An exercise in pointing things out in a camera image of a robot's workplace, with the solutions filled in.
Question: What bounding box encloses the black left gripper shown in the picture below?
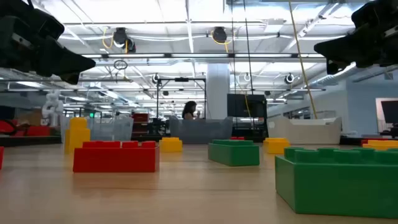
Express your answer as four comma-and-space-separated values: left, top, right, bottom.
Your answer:
0, 12, 96, 85

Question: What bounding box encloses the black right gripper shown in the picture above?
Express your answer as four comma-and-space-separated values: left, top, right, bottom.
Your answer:
313, 18, 398, 75

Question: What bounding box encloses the tall yellow toy brick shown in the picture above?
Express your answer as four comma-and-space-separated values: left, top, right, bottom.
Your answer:
64, 117, 91, 154

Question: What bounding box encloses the long yellow toy brick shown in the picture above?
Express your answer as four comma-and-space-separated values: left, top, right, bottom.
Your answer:
262, 137, 291, 155
361, 139, 398, 151

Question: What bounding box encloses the small yellow toy brick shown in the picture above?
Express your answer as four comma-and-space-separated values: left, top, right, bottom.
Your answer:
159, 136, 183, 154

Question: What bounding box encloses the long green toy brick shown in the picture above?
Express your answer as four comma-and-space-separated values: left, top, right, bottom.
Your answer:
207, 139, 261, 167
274, 146, 398, 219

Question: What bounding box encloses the brown cardboard box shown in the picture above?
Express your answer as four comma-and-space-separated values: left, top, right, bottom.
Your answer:
17, 111, 43, 127

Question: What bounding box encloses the red box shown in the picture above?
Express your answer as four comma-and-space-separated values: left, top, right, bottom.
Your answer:
26, 125, 51, 137

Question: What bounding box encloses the long fluorescent light strip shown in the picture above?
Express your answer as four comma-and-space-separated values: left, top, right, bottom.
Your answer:
81, 53, 326, 60

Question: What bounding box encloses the black computer monitor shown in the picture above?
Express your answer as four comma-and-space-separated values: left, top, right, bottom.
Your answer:
381, 100, 398, 125

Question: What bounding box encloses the clear plastic bin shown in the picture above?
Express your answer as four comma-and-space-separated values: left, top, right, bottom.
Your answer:
60, 114, 134, 142

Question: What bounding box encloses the white plastic bin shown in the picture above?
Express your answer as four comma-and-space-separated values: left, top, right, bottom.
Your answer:
267, 116, 342, 146

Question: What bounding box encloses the red rounded object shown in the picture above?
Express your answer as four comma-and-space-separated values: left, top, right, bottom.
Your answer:
0, 119, 18, 137

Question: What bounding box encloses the red tool cabinet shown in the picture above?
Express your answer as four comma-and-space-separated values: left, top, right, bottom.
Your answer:
132, 112, 150, 138

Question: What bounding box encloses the black screen panel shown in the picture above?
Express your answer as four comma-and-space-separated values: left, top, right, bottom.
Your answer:
226, 93, 268, 139

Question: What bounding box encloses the person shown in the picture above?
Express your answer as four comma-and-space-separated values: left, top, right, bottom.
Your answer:
182, 100, 202, 121

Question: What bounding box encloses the white round column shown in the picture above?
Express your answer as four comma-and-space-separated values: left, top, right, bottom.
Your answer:
206, 63, 231, 121

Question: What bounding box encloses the grey plastic bin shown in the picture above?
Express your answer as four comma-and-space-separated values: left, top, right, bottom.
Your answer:
169, 115, 233, 144

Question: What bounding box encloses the silver ventilation duct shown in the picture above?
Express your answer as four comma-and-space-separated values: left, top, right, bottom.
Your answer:
306, 60, 374, 90

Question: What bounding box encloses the yellow cable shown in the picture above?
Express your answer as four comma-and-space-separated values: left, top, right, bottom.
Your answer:
287, 0, 318, 119

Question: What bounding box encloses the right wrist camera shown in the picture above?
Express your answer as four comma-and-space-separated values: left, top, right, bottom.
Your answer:
351, 1, 379, 30

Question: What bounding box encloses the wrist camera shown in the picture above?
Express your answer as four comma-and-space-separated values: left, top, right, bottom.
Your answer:
30, 7, 65, 41
351, 1, 379, 30

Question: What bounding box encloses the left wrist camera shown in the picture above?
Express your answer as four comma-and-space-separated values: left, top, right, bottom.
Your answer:
30, 7, 65, 41

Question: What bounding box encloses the black aluminium table frame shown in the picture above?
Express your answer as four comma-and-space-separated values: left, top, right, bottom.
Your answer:
0, 134, 363, 147

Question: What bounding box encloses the thick black cable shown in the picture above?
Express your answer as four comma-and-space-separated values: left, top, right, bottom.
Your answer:
242, 0, 254, 96

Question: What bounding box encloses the thin black cable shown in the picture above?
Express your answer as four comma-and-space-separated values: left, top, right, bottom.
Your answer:
230, 0, 237, 94

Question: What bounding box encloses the black metal frame station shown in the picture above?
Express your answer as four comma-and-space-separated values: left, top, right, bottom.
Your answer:
156, 77, 207, 121

